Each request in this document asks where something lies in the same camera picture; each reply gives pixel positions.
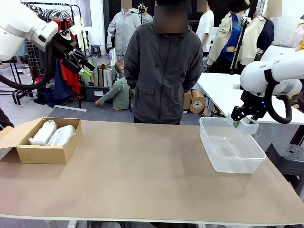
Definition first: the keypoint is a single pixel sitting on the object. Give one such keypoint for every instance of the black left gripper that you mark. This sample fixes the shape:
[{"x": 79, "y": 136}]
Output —
[{"x": 63, "y": 47}]

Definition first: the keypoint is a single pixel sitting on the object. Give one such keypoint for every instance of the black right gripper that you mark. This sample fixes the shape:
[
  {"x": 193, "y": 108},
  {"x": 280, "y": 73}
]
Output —
[{"x": 253, "y": 107}]

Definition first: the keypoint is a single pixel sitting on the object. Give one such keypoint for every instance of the unwrapped white digital clock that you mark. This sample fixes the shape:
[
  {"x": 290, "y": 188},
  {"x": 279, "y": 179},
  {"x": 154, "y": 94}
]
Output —
[{"x": 249, "y": 128}]

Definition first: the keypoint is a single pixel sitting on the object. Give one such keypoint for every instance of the bubble-wrapped clock with visible display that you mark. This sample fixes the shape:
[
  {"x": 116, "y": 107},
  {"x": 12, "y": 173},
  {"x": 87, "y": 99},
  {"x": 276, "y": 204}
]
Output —
[{"x": 61, "y": 136}]

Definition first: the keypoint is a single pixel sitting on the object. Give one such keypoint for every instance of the fully bubble-wrapped white clock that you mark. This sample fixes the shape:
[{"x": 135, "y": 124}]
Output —
[{"x": 44, "y": 134}]

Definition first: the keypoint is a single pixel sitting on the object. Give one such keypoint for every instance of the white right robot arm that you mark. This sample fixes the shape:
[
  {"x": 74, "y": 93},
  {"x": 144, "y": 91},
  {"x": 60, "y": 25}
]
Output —
[{"x": 256, "y": 76}]

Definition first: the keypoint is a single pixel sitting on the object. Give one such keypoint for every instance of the slanted gray paper tube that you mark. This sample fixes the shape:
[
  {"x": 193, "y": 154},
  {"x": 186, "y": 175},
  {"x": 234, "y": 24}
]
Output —
[{"x": 85, "y": 80}]

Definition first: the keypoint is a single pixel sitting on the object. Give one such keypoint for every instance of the red dress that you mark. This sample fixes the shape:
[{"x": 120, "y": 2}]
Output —
[{"x": 70, "y": 78}]

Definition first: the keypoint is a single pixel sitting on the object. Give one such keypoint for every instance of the tall gray paper tube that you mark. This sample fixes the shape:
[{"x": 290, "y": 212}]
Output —
[{"x": 95, "y": 76}]

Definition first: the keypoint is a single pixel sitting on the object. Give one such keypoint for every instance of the gray step stool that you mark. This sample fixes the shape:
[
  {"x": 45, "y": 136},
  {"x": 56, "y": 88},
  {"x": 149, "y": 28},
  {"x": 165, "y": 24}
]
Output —
[{"x": 95, "y": 50}]

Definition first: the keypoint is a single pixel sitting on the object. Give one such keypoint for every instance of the brown paper tube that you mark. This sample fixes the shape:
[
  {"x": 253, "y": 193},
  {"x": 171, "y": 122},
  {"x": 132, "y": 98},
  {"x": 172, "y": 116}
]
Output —
[{"x": 100, "y": 77}]

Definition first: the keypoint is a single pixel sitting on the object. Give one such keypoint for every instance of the white paper tube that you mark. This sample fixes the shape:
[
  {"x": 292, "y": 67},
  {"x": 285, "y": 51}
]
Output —
[{"x": 107, "y": 78}]

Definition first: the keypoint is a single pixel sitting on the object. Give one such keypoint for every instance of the dark storage bin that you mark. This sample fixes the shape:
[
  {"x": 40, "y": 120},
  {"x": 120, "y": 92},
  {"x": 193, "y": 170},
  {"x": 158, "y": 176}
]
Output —
[{"x": 95, "y": 93}]

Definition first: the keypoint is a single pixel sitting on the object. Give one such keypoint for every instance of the cream hanging garment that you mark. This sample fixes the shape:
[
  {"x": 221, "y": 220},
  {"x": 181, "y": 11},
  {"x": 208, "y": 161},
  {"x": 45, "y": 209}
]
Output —
[{"x": 80, "y": 31}]

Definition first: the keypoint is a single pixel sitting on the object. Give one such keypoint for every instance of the black metal clothes rack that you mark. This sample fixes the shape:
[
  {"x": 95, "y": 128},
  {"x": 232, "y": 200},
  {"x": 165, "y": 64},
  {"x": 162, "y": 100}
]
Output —
[{"x": 79, "y": 99}]

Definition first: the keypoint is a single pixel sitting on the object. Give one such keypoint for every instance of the white table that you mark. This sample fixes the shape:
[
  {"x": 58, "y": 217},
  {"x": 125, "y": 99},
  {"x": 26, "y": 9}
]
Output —
[{"x": 218, "y": 90}]

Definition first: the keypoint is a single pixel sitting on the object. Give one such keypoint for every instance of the clear plastic container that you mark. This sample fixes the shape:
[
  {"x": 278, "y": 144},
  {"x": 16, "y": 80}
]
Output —
[{"x": 235, "y": 166}]

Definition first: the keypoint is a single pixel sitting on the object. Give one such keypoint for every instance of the child mannequin in green top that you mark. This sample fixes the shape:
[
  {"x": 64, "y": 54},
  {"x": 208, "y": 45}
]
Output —
[{"x": 116, "y": 93}]

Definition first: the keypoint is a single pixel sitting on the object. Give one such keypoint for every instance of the black checked garment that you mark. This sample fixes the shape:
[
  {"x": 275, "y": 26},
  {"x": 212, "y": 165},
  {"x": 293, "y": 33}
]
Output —
[{"x": 33, "y": 59}]

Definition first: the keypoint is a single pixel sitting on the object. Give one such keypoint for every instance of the brown kraft paper roll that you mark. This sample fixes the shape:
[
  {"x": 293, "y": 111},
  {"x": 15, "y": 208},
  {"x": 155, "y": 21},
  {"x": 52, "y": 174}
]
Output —
[{"x": 197, "y": 103}]

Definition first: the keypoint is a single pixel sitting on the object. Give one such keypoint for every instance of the mannequin in gray hoodie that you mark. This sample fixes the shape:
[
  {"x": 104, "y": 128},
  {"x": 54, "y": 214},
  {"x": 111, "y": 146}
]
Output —
[{"x": 122, "y": 31}]

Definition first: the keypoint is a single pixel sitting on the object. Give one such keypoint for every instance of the lying bare mannequin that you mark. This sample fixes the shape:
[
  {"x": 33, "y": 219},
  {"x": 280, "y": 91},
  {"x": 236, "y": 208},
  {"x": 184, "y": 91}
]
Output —
[{"x": 297, "y": 102}]

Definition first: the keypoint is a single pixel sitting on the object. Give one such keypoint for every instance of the black plastic stool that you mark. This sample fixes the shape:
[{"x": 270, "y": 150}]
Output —
[{"x": 287, "y": 159}]

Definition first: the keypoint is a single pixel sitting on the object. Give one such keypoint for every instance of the open cardboard box on floor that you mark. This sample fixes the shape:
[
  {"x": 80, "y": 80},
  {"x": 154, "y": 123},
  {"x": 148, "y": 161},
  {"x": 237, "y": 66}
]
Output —
[{"x": 187, "y": 101}]

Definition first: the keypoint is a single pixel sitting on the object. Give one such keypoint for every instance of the white computer case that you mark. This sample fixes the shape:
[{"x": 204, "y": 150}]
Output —
[{"x": 205, "y": 64}]

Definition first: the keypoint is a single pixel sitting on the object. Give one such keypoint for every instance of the black tripod pole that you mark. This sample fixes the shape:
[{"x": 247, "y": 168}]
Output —
[{"x": 238, "y": 47}]

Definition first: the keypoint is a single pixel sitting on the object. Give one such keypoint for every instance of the mannequin in cream jacket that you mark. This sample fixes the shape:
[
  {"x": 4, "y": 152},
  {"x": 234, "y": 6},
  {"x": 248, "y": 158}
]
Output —
[{"x": 259, "y": 40}]

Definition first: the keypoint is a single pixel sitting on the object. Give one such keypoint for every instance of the mannequin in beige coat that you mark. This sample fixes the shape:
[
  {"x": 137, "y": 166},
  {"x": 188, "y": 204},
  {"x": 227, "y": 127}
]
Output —
[{"x": 228, "y": 40}]

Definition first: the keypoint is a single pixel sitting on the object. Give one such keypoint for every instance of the person in gray jacket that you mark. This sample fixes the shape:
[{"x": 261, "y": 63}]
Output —
[{"x": 162, "y": 78}]

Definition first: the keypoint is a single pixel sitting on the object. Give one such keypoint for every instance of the dark sleeved bystander arm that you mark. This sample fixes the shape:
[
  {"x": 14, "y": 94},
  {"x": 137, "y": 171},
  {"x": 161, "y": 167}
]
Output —
[{"x": 6, "y": 118}]

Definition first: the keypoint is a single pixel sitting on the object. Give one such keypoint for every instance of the white panel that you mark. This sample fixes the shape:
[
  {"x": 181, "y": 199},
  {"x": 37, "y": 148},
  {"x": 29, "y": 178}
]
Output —
[{"x": 216, "y": 33}]

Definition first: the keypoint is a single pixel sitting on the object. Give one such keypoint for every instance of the brown cardboard box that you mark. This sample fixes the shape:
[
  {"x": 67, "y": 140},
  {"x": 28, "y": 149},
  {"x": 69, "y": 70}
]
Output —
[{"x": 47, "y": 154}]

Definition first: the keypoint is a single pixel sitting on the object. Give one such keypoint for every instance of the person in white t-shirt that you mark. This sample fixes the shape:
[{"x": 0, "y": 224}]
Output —
[{"x": 205, "y": 31}]

